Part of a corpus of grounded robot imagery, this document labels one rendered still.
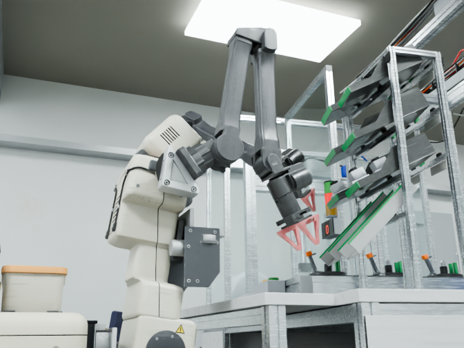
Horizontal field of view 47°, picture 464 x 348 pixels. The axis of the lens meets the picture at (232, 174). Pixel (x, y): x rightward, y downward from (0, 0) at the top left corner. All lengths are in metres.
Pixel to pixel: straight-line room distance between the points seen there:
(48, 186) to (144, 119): 1.13
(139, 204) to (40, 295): 0.34
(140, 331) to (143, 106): 4.13
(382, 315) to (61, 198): 3.95
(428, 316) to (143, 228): 0.75
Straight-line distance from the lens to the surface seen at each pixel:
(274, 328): 1.32
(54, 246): 4.86
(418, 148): 1.76
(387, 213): 1.66
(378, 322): 1.30
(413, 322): 1.34
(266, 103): 1.51
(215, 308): 1.61
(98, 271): 4.86
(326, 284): 1.89
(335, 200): 1.81
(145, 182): 1.42
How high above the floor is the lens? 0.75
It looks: 18 degrees up
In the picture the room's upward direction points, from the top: 1 degrees counter-clockwise
